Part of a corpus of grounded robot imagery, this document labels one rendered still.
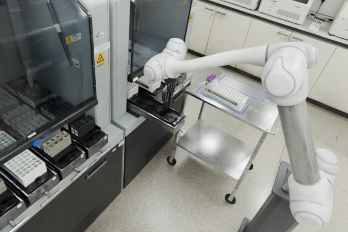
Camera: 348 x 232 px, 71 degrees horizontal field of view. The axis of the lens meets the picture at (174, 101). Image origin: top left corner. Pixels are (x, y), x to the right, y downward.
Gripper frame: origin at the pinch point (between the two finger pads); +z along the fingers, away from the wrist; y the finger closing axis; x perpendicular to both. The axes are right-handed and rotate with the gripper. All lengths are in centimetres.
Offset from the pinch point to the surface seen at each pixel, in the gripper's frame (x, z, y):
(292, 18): 32, -11, -226
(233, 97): 31.1, -3.6, -30.3
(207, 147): 24, 56, -38
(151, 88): -15.6, -0.1, -5.8
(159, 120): 3.2, 4.4, 11.3
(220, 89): 21.4, -3.8, -32.3
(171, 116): 6.6, 3.9, 3.7
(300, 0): 31, -31, -227
